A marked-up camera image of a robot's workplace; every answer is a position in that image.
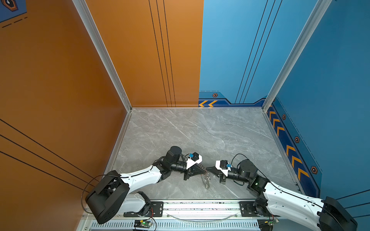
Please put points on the aluminium front rail frame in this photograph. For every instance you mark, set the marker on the aluminium front rail frame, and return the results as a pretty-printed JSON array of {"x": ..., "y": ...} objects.
[{"x": 193, "y": 215}]

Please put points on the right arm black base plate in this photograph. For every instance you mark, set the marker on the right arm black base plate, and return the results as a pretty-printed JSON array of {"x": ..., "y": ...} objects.
[{"x": 250, "y": 209}]

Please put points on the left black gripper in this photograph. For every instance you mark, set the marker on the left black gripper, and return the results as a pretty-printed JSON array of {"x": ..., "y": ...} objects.
[{"x": 190, "y": 172}]

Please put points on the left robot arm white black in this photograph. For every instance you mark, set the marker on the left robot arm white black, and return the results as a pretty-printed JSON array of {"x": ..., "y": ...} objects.
[{"x": 118, "y": 193}]

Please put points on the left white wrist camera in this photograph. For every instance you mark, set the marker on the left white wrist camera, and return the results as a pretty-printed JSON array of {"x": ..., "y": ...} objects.
[{"x": 192, "y": 159}]

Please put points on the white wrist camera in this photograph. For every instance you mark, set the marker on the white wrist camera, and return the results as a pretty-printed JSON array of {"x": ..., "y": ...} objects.
[
  {"x": 224, "y": 166},
  {"x": 192, "y": 159}
]

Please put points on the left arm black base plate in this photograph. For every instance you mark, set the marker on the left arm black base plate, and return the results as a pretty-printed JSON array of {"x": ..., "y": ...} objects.
[{"x": 154, "y": 210}]

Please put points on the corner aluminium post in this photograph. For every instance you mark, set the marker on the corner aluminium post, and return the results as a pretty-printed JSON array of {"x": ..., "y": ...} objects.
[
  {"x": 91, "y": 27},
  {"x": 309, "y": 28}
]

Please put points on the left green circuit board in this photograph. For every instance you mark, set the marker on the left green circuit board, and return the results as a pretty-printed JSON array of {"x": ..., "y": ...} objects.
[{"x": 142, "y": 225}]

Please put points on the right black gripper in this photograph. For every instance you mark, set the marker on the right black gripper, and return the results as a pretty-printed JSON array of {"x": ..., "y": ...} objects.
[{"x": 219, "y": 173}]

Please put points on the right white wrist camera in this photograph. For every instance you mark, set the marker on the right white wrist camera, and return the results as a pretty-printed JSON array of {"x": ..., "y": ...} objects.
[{"x": 224, "y": 166}]

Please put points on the right corner aluminium post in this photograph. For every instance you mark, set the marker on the right corner aluminium post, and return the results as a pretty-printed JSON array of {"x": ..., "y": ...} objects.
[{"x": 309, "y": 28}]

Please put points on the left corner aluminium post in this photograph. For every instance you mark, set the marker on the left corner aluminium post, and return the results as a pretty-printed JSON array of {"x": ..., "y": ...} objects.
[{"x": 91, "y": 27}]

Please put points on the right green circuit board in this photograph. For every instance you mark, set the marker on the right green circuit board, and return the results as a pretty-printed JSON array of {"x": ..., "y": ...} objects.
[{"x": 267, "y": 224}]

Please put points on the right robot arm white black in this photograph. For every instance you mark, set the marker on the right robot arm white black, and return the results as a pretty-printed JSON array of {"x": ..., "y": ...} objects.
[{"x": 274, "y": 200}]

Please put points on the green circuit board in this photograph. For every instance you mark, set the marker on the green circuit board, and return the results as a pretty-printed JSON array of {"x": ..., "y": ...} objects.
[
  {"x": 267, "y": 224},
  {"x": 142, "y": 225}
]

